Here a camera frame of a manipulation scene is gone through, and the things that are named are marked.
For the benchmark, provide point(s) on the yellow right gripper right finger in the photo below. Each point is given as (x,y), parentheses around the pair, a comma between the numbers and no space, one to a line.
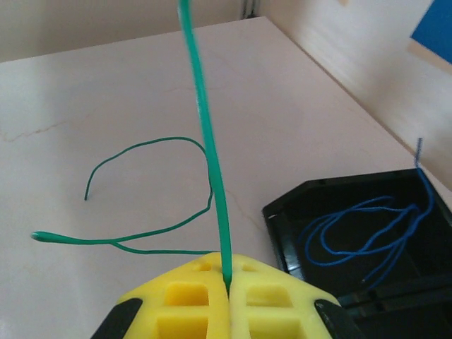
(282,318)

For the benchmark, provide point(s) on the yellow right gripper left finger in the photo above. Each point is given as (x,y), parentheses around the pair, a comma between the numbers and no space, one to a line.
(183,318)

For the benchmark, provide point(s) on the black plastic tray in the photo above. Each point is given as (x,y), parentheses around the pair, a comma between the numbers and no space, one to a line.
(388,282)

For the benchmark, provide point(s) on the aluminium frame post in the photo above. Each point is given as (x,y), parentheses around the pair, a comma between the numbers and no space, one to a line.
(251,7)

